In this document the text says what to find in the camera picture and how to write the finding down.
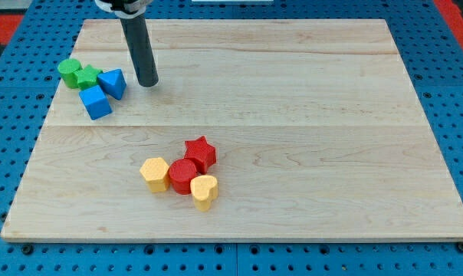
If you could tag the red star block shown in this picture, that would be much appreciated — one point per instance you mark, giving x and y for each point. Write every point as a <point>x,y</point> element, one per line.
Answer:
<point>201,153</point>

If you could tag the blue triangle block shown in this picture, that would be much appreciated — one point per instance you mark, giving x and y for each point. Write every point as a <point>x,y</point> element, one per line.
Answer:
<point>112,83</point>

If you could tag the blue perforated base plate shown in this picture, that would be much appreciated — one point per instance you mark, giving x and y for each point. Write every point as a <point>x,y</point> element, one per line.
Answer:
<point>28,79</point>

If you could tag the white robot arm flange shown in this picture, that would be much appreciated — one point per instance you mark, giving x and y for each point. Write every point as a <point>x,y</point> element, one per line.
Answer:
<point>125,9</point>

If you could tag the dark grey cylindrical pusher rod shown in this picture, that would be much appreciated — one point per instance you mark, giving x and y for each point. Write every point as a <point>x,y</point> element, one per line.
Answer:
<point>140,49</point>

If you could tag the red circle block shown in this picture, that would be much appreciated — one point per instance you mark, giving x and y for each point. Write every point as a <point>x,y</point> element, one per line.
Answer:
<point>181,173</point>

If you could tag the light wooden board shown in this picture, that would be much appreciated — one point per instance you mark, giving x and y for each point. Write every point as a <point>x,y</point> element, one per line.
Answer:
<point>320,137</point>

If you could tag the blue cube block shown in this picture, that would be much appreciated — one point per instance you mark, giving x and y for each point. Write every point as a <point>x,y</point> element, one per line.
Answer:
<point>95,101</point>

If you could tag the green circle block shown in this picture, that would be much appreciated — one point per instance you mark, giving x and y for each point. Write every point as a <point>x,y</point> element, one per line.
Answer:
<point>67,70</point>

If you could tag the yellow hexagon block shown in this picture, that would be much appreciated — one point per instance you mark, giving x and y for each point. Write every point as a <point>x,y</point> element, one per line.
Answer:
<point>155,174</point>

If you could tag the yellow heart block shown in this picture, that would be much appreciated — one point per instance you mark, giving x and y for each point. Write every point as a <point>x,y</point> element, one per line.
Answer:
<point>204,191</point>

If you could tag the green star block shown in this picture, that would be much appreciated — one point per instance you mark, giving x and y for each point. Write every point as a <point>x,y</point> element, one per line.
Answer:
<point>87,77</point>

